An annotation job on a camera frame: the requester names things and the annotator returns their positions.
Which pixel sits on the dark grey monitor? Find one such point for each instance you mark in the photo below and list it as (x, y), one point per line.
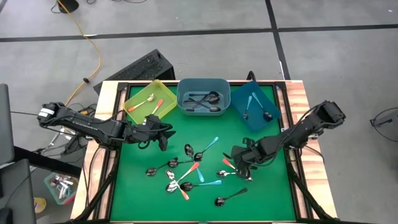
(15, 193)
(6, 124)

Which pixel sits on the yellow-green plastic bin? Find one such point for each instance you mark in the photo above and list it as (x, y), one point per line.
(164, 93)

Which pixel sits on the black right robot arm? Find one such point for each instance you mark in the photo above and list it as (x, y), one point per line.
(304, 127)

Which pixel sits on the teal basket of small items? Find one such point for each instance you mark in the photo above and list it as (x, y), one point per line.
(60, 186)

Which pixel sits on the blue plastic bin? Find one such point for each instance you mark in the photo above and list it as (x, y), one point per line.
(258, 121)

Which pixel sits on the grey-blue plastic bin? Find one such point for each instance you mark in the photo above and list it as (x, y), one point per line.
(199, 88)

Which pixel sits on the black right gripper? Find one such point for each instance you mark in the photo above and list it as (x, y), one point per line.
(252, 152)

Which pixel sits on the black table clamp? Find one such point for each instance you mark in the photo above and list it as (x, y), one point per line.
(251, 76)

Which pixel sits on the black metal rig frame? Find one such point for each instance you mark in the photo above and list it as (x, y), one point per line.
(121, 87)

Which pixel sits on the black desk bar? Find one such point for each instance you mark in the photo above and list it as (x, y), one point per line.
(46, 161)

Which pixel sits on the grey floor stand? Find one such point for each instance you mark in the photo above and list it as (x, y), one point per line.
(390, 123)

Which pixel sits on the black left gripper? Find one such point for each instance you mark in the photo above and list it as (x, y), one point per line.
(146, 130)

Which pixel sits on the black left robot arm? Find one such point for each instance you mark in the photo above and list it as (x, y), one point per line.
(87, 127)

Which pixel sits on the black round base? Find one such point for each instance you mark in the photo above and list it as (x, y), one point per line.
(68, 5)

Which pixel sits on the yellow round disc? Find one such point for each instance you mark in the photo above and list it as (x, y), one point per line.
(39, 205)

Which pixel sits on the green table mat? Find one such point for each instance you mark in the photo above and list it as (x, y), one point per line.
(140, 202)

